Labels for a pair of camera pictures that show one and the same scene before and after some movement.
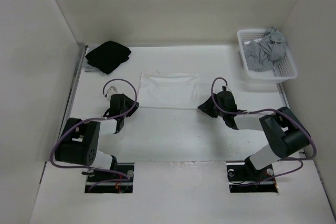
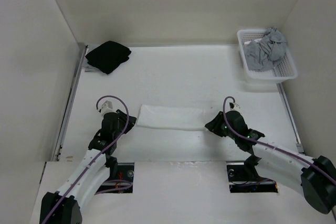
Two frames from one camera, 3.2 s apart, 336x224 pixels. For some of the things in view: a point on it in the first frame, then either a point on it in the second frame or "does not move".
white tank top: x=168 y=90 → x=171 y=117
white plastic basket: x=284 y=71 does not move
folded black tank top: x=107 y=55 does not move
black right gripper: x=206 y=107 → x=214 y=124
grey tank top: x=262 y=54 does not move
